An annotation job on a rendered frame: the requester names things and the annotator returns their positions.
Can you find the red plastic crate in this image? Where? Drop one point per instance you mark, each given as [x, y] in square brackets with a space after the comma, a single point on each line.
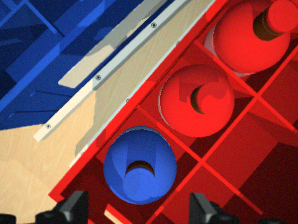
[258, 154]

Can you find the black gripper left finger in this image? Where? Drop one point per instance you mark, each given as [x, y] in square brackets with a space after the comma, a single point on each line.
[75, 209]

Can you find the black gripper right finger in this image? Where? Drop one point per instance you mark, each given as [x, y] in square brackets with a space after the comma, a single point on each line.
[202, 212]

